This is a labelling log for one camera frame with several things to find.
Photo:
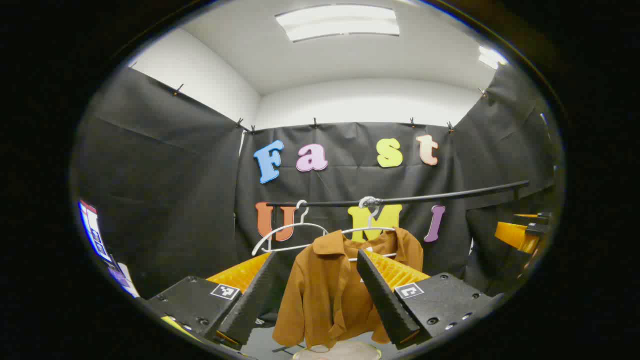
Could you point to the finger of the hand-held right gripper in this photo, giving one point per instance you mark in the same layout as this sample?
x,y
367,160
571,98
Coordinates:
x,y
515,235

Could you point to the white clothes hanger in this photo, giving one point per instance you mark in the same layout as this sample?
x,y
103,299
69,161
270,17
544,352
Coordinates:
x,y
369,202
290,225

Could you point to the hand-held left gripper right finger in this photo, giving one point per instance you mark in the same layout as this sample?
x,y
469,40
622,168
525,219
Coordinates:
x,y
385,300

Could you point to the black clothes rack rail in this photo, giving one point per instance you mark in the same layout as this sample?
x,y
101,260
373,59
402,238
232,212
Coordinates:
x,y
450,196

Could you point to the black backdrop cloth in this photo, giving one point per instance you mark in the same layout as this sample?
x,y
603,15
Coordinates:
x,y
175,200

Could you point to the white printed sign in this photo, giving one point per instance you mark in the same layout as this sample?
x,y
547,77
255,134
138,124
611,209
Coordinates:
x,y
92,230

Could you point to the large ceiling light panel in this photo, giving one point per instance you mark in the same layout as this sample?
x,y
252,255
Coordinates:
x,y
340,22

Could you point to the small ceiling light panel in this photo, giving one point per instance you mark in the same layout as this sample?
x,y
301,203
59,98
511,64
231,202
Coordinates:
x,y
490,57

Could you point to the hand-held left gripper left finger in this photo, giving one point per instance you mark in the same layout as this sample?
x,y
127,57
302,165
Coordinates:
x,y
250,305

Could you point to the brown shirt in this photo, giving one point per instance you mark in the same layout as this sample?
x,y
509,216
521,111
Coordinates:
x,y
320,290

